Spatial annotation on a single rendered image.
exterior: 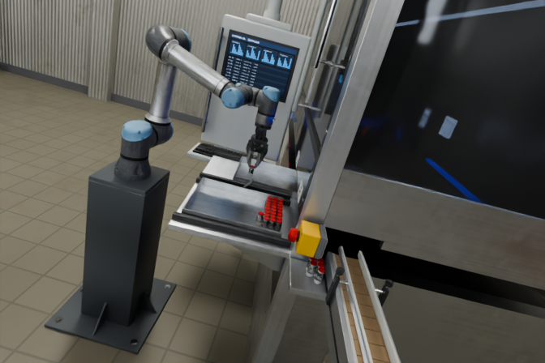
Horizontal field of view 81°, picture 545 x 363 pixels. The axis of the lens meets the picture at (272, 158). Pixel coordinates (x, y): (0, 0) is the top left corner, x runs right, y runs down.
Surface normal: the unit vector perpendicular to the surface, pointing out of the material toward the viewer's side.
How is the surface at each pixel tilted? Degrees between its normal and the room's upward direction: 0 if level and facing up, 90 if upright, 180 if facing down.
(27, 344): 0
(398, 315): 90
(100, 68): 90
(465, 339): 90
